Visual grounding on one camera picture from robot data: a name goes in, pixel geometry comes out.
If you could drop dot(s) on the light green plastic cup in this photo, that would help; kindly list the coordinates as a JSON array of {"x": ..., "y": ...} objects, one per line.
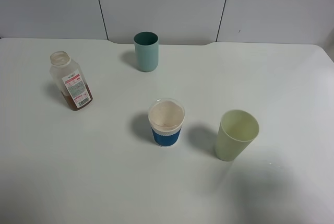
[{"x": 237, "y": 130}]

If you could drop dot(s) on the teal plastic cup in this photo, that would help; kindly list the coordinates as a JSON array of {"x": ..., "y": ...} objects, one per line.
[{"x": 147, "y": 51}]

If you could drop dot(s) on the white cup blue sleeve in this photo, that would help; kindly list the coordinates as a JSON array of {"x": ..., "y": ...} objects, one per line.
[{"x": 166, "y": 117}]

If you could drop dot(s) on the plastic drink bottle brown liquid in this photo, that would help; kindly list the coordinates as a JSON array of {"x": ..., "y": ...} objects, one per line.
[{"x": 70, "y": 80}]

